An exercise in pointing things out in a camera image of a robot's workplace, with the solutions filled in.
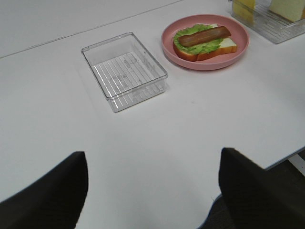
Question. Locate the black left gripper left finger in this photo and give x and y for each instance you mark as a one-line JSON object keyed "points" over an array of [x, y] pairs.
{"points": [[54, 201]]}

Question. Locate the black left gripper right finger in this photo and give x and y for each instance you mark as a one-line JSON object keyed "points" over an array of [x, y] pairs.
{"points": [[255, 199]]}

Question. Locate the tray bread slice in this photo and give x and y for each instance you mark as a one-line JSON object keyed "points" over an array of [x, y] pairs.
{"points": [[292, 10], [227, 46]]}

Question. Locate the green lettuce leaf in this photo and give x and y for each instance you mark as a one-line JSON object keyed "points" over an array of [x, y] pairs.
{"points": [[206, 47]]}

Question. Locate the tray bacon strip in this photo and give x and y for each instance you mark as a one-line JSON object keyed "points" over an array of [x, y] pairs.
{"points": [[204, 36]]}

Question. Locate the yellow cheese slice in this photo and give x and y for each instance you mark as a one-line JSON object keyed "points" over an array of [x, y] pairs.
{"points": [[243, 10]]}

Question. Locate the clear left plastic tray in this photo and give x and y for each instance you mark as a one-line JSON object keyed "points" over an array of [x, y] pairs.
{"points": [[125, 71]]}

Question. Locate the clear plastic tray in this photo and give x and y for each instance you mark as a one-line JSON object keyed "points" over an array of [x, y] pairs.
{"points": [[125, 71], [272, 26]]}

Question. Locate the pink round plate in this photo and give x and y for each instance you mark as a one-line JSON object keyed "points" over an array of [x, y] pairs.
{"points": [[239, 35]]}

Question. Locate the clear right plastic tray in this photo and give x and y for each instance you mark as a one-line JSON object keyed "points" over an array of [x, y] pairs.
{"points": [[272, 26]]}

